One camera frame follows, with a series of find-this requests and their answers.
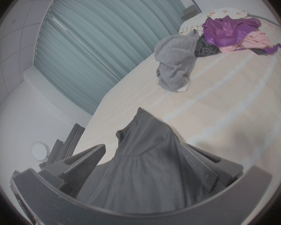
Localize black T-shirt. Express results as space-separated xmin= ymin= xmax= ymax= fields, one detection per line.
xmin=76 ymin=107 xmax=216 ymax=215

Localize black dressing table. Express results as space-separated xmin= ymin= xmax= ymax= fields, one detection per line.
xmin=39 ymin=138 xmax=66 ymax=169

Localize white printed pillow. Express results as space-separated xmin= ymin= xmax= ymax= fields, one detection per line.
xmin=178 ymin=7 xmax=249 ymax=35

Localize pink garment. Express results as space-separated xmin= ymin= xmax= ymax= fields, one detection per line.
xmin=219 ymin=31 xmax=276 ymax=54

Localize blue-green curtain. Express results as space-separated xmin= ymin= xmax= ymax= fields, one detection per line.
xmin=33 ymin=15 xmax=121 ymax=116
xmin=47 ymin=0 xmax=187 ymax=81

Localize grey bedside table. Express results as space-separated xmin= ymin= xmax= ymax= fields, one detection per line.
xmin=181 ymin=5 xmax=198 ymax=20

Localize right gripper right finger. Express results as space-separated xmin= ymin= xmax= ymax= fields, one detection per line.
xmin=181 ymin=143 xmax=244 ymax=193

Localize grey knit garment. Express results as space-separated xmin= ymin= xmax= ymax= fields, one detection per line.
xmin=154 ymin=29 xmax=199 ymax=93

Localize bed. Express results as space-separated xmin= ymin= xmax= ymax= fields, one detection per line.
xmin=73 ymin=0 xmax=281 ymax=211

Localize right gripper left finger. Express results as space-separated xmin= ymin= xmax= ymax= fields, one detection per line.
xmin=39 ymin=144 xmax=106 ymax=198

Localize black shiny garment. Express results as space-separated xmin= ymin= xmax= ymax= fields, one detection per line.
xmin=195 ymin=35 xmax=222 ymax=58

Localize purple satin garment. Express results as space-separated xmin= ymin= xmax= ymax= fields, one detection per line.
xmin=202 ymin=15 xmax=281 ymax=57

